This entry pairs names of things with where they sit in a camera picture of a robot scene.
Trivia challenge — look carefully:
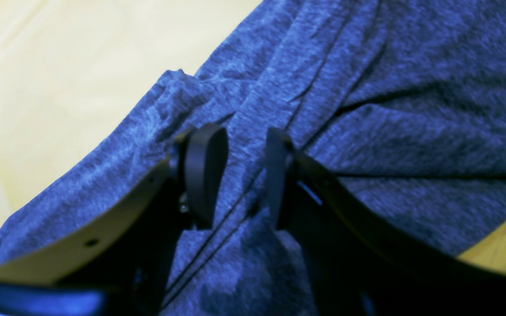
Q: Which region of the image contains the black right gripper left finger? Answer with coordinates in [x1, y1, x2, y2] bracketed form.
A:
[0, 123, 229, 316]

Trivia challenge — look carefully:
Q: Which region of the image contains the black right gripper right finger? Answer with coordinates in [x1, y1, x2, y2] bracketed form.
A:
[266, 128, 506, 316]

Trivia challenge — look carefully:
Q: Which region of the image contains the grey long-sleeve shirt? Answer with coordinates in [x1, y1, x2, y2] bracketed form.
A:
[0, 0, 506, 316]

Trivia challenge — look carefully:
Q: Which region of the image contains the yellow table cloth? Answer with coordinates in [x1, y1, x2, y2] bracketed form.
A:
[0, 0, 506, 277]

